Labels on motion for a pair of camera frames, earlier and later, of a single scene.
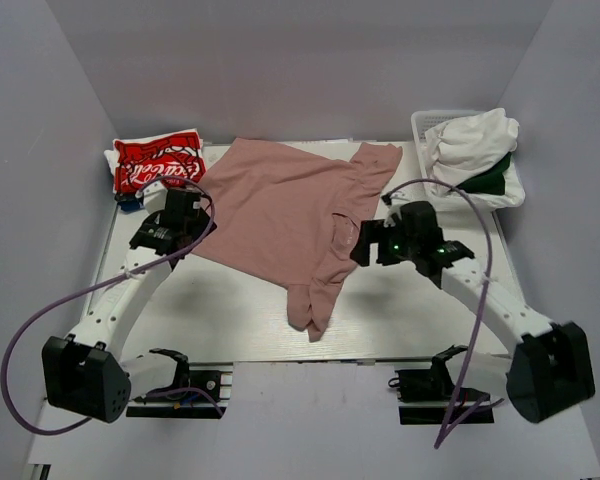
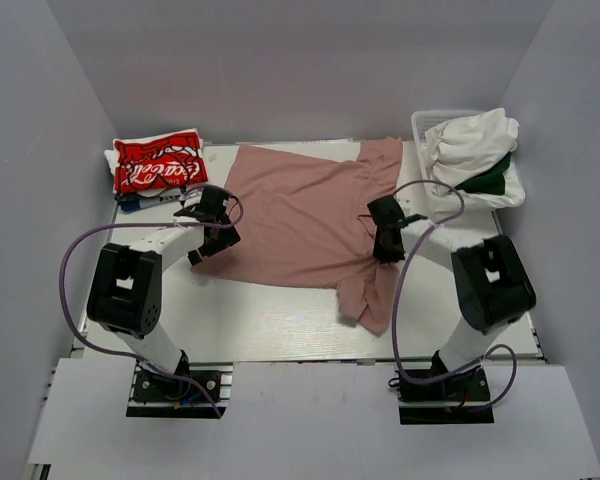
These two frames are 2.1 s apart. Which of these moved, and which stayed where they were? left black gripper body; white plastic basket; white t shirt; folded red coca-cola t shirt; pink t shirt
Moved: pink t shirt; left black gripper body
Stayed: folded red coca-cola t shirt; white plastic basket; white t shirt
